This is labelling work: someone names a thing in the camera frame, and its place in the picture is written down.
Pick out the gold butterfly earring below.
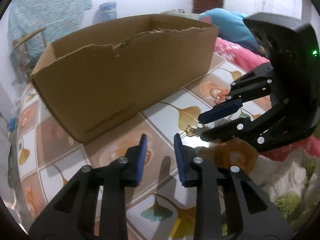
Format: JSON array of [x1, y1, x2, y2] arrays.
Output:
[[179, 124, 209, 138]]

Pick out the pink floral blanket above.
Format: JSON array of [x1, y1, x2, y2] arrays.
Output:
[[214, 37, 319, 161]]

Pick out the white green plush blanket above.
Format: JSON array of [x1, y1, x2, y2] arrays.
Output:
[[249, 150, 319, 232]]

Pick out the blue quilt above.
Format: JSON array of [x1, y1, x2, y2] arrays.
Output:
[[199, 8, 264, 54]]

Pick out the ginkgo patterned bed sheet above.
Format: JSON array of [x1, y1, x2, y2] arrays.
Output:
[[17, 54, 266, 239]]

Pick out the grey blanket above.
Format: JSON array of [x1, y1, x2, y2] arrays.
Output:
[[161, 10, 200, 21]]

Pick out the brown cardboard box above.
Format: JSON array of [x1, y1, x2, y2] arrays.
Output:
[[31, 14, 219, 144]]

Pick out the water dispenser with bottle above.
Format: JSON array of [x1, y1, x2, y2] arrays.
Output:
[[92, 2, 117, 24]]

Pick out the wooden chair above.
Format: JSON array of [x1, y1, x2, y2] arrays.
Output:
[[11, 27, 47, 79]]

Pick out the pink orange bead bracelet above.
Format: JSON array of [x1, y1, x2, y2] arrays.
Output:
[[213, 88, 232, 104]]

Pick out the teal patterned wall cloth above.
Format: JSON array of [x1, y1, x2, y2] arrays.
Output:
[[7, 0, 92, 52]]

